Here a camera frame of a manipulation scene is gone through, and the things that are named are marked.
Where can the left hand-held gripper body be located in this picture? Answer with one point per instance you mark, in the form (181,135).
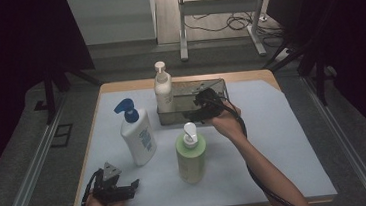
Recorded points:
(109,186)

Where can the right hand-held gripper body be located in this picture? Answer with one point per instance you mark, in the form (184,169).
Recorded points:
(209,102)

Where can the dark rectangular tray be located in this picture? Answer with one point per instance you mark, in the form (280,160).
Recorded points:
(183,96)

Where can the cream ribbed pump bottle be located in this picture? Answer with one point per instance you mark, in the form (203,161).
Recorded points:
(164,94)

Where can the green pump bottle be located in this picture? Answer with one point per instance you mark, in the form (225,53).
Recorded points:
(192,159)

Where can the white bottle blue pump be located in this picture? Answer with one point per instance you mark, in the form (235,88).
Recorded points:
(139,140)

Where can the person's right hand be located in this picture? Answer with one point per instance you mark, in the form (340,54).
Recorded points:
(228,124)

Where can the light blue table mat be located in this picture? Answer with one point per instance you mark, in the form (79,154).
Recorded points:
(258,150)

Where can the wooden table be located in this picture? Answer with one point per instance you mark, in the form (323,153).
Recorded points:
(126,86)

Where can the white power strip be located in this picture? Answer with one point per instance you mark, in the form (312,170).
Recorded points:
(284,55)

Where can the black tripod stand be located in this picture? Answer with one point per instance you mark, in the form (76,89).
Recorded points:
(318,71)
(49,94)

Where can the white panel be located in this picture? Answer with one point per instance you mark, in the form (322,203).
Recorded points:
(110,19)

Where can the aluminium floor rail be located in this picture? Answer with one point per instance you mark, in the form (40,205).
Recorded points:
(345,149)
(33,176)

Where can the white metal stand frame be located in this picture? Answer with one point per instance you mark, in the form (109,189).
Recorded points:
(219,5)

